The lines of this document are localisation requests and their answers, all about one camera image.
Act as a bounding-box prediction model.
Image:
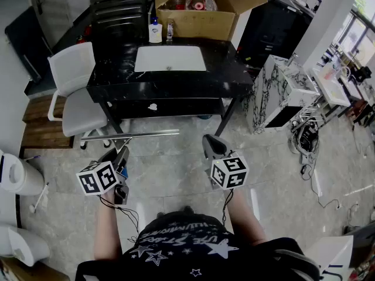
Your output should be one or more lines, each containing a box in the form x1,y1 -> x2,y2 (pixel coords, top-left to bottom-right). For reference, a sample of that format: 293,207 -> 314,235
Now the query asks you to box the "black marble table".
86,37 -> 254,138

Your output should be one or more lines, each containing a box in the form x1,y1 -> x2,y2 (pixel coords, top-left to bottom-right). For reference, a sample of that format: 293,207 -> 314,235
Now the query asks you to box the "person's left forearm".
93,189 -> 124,261

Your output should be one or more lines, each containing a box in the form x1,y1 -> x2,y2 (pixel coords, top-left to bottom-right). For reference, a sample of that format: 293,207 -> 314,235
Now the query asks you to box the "metal squeegee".
80,129 -> 180,152

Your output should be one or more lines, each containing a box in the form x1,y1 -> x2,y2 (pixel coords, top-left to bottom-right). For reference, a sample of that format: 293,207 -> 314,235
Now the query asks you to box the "open cardboard box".
154,0 -> 268,42

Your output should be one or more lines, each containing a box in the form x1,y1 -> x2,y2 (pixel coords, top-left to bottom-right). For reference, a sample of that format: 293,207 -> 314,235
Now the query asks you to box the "dark door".
4,5 -> 54,84

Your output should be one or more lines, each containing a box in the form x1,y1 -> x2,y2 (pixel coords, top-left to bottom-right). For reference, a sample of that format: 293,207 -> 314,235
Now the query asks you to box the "white toilet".
0,149 -> 45,197

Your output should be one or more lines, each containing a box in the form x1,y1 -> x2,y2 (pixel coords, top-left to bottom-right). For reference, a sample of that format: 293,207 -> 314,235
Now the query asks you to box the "white sink basin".
134,45 -> 208,73

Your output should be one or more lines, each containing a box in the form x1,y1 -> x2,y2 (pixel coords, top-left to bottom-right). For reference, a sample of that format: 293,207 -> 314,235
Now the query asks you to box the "wooden slat platform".
21,94 -> 74,150

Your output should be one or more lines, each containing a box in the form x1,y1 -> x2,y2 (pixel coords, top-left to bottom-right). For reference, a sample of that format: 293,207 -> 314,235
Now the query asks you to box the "white box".
304,235 -> 354,281

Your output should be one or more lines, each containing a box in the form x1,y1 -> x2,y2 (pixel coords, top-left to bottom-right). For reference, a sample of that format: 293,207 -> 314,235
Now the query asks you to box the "white marble-pattern cabinet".
244,54 -> 322,135

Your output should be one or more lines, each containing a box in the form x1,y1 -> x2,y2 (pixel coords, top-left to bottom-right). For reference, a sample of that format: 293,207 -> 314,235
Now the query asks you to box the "white soap pump bottle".
148,16 -> 163,44

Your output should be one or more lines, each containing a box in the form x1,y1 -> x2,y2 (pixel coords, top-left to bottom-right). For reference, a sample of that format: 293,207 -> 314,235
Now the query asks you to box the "person's right forearm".
224,187 -> 268,246

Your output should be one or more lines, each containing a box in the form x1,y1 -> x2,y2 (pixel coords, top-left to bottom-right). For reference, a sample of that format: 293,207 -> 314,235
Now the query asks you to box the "tangle of cables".
288,118 -> 321,165

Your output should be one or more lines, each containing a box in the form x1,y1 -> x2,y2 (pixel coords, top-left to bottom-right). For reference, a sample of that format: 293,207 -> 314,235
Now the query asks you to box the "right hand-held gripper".
202,133 -> 250,191

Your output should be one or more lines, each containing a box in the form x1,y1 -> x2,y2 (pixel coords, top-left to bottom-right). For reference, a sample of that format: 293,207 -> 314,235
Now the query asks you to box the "white toilet brush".
29,181 -> 50,214

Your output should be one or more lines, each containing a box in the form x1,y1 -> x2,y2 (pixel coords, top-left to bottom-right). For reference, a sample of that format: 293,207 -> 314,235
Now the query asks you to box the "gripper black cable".
221,188 -> 235,227
98,194 -> 141,237

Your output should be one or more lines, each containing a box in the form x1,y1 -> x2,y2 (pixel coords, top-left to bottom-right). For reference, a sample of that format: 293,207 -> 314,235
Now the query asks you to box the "white ceramic fixture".
0,223 -> 51,268

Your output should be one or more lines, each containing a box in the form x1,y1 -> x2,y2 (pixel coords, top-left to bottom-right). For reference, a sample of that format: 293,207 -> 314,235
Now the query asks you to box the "black ribbed cabinet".
87,0 -> 149,42

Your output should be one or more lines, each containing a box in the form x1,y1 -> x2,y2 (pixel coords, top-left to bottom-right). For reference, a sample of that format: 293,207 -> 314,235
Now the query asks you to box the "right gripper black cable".
221,188 -> 235,227

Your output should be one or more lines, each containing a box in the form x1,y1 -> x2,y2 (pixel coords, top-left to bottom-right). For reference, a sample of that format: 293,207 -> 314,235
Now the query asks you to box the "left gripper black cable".
98,194 -> 141,237

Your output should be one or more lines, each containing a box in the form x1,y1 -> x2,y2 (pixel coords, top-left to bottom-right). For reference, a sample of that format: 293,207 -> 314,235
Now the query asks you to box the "black star-print shirt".
74,205 -> 321,281

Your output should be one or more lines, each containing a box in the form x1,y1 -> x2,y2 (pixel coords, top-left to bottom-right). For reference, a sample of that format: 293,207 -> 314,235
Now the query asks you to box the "red-capped bottle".
185,0 -> 217,12

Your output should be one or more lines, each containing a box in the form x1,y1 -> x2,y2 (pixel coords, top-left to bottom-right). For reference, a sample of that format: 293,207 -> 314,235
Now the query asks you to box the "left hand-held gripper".
76,145 -> 131,206

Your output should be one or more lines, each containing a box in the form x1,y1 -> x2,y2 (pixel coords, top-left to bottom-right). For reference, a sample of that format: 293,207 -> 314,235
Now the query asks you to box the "white office chair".
47,41 -> 125,150

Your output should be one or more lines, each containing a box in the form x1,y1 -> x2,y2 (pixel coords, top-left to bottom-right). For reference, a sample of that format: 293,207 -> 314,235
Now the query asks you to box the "black counter unit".
237,0 -> 315,67

